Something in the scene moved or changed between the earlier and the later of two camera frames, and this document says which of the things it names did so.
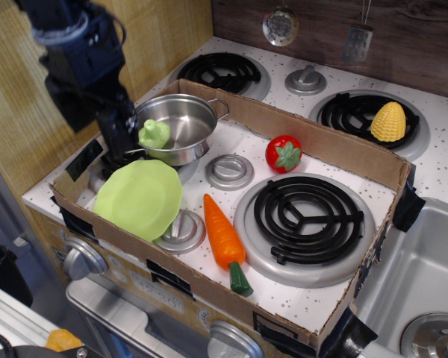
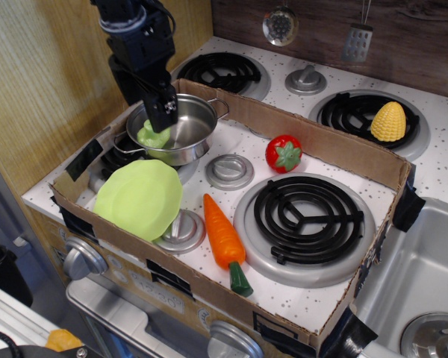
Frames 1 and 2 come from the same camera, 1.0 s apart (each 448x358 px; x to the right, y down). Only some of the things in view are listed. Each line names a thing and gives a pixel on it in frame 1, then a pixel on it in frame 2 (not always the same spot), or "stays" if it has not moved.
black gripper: [84, 83] to [140, 66]
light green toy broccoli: [154, 134] stays
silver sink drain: [433, 335] stays
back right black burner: [354, 111] stays
